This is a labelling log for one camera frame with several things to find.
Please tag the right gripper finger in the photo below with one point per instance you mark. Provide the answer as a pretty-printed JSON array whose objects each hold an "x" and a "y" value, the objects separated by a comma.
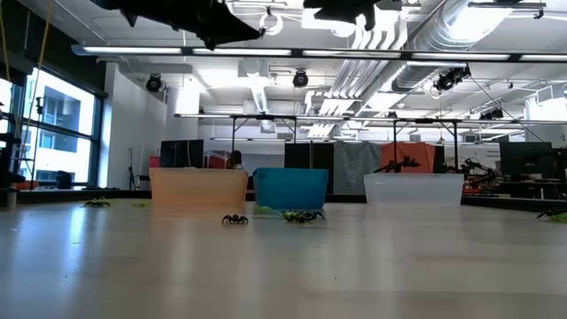
[{"x": 336, "y": 10}]

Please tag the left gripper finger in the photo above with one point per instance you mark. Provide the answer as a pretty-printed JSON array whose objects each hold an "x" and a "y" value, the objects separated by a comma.
[{"x": 217, "y": 22}]

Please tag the teal plastic bin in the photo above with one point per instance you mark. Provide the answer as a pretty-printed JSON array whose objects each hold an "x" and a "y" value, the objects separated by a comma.
[{"x": 290, "y": 188}]

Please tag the idle black robot arm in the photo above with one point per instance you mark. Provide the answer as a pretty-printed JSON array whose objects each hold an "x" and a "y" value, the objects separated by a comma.
[
  {"x": 476, "y": 170},
  {"x": 396, "y": 165}
]

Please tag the long LED light bar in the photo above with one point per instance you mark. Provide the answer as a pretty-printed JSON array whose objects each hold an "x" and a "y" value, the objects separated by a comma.
[{"x": 133, "y": 50}]

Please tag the white ceiling pipes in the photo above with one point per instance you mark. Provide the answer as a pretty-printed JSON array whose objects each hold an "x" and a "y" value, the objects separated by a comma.
[{"x": 354, "y": 75}]

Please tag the black round spotlight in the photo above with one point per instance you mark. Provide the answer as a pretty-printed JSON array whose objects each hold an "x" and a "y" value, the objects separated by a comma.
[
  {"x": 300, "y": 79},
  {"x": 153, "y": 83}
]

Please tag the black monitor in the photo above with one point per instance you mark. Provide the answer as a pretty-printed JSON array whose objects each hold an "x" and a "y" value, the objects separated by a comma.
[
  {"x": 181, "y": 153},
  {"x": 526, "y": 159}
]

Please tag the person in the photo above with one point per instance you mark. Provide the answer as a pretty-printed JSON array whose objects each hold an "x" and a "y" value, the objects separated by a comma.
[{"x": 236, "y": 158}]

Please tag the red machine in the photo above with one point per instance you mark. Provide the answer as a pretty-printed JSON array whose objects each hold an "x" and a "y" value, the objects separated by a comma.
[{"x": 217, "y": 161}]

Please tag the black partition panel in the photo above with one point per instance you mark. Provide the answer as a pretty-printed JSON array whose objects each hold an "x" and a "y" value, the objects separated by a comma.
[{"x": 310, "y": 155}]

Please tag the orange partition panel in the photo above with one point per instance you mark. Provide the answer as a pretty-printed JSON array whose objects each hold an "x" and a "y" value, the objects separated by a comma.
[{"x": 409, "y": 153}]

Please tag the large window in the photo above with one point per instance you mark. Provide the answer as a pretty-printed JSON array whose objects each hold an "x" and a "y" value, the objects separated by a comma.
[{"x": 57, "y": 133}]

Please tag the grey fabric panel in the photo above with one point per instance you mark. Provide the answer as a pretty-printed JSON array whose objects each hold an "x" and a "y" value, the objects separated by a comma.
[{"x": 356, "y": 164}]

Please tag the black tripod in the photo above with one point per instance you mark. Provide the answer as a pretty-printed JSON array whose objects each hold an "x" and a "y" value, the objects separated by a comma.
[{"x": 131, "y": 170}]

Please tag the orange plastic bin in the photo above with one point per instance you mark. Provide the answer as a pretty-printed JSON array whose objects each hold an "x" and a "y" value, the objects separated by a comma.
[{"x": 199, "y": 188}]

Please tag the clear plastic bin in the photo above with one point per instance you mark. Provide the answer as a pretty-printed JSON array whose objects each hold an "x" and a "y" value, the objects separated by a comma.
[{"x": 414, "y": 190}]

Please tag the silver air duct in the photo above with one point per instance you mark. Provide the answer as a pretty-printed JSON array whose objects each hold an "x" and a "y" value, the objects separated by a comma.
[{"x": 421, "y": 71}]

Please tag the black ceiling camera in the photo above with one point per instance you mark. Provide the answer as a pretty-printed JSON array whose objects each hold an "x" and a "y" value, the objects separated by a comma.
[{"x": 449, "y": 79}]

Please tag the black rig frame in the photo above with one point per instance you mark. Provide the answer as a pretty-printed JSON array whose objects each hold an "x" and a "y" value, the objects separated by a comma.
[{"x": 266, "y": 117}]

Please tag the black aluminium table frame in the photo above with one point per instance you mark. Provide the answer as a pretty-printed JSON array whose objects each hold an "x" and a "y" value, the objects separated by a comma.
[{"x": 66, "y": 195}]

